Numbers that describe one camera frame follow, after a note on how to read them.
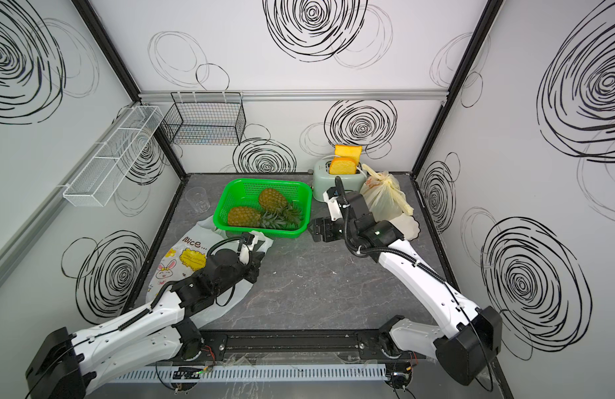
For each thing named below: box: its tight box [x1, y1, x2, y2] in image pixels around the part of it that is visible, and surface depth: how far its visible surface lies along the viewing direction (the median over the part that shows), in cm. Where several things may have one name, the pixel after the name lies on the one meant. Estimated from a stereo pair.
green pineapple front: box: [227, 206, 281, 230], surface depth 96 cm
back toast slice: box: [334, 144, 363, 168], surface depth 104 cm
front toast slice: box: [329, 157, 357, 175], surface depth 98 cm
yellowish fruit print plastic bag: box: [359, 163, 415, 222], surface depth 88 cm
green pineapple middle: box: [259, 187, 305, 231], surface depth 101 cm
